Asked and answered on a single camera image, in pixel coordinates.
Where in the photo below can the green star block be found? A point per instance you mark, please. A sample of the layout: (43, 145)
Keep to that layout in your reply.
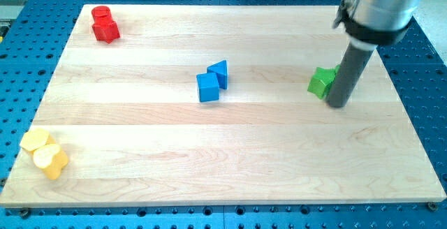
(322, 80)

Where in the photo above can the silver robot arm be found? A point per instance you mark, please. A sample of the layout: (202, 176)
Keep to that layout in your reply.
(370, 23)

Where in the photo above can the wooden board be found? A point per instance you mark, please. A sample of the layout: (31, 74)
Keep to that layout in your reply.
(129, 117)

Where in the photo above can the red star block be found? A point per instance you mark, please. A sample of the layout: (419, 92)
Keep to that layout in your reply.
(106, 31)

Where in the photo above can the blue cube block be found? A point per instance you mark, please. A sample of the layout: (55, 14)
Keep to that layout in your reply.
(208, 87)

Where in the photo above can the blue triangle block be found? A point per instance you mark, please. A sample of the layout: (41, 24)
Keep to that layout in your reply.
(221, 69)

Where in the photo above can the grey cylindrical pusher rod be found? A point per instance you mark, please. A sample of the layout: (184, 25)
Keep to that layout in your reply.
(353, 64)

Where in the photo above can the red cylinder block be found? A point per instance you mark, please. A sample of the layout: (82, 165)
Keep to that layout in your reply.
(101, 14)

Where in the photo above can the yellow heart block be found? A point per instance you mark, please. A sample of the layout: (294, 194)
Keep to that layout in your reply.
(51, 159)

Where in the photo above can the yellow hexagon block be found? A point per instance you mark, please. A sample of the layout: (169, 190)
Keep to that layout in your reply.
(35, 139)

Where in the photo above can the blue perforated table plate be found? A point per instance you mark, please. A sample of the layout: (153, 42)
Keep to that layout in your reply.
(35, 42)

